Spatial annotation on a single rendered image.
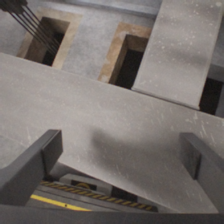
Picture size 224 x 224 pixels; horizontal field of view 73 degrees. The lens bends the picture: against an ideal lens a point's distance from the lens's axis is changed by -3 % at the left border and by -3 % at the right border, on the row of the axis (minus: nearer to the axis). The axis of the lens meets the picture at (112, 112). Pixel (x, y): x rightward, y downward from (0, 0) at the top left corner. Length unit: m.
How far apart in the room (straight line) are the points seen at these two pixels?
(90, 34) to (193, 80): 0.94
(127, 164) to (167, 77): 0.14
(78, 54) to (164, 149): 0.94
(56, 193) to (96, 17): 1.04
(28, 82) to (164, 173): 0.26
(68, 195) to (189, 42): 0.60
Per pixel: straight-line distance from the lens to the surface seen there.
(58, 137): 0.16
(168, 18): 0.30
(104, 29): 1.13
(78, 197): 0.65
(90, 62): 1.04
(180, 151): 0.17
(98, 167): 0.24
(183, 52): 0.27
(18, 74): 0.32
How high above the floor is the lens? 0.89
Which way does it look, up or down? 78 degrees down
